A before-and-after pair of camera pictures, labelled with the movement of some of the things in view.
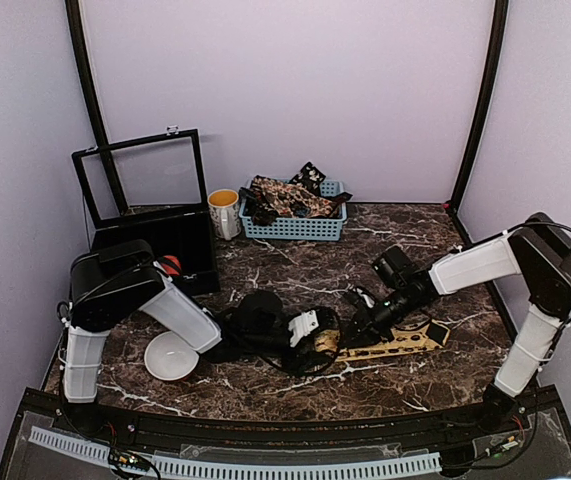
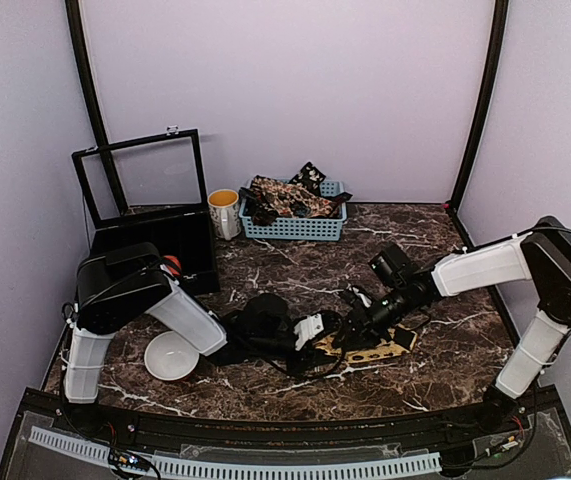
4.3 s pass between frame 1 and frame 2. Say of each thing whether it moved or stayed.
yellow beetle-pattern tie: moved
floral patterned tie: stayed
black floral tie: stayed
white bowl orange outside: stayed
